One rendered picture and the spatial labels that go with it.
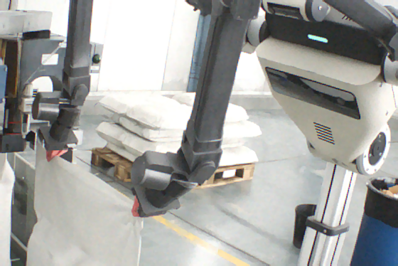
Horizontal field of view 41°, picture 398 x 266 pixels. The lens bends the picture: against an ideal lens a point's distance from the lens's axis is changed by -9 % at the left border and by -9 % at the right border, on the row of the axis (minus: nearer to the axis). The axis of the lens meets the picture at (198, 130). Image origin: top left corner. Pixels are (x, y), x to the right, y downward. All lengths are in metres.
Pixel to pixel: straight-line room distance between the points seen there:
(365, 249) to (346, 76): 2.15
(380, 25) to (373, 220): 2.32
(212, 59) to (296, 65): 0.48
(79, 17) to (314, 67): 0.57
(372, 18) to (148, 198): 0.58
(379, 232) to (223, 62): 2.44
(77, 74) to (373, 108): 0.71
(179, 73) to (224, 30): 6.56
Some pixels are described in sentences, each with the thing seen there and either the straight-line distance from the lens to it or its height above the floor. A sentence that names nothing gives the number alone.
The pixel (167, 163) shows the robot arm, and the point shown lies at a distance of 1.09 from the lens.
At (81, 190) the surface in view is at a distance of 1.42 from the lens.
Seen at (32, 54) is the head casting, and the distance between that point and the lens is 1.60.
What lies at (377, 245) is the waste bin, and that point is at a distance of 3.31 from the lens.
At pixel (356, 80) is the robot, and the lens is 1.30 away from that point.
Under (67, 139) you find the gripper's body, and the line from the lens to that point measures 1.51.
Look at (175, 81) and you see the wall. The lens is 7.46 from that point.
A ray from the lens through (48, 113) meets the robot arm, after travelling 1.41.
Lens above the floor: 1.50
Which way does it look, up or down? 13 degrees down
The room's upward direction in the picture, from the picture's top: 9 degrees clockwise
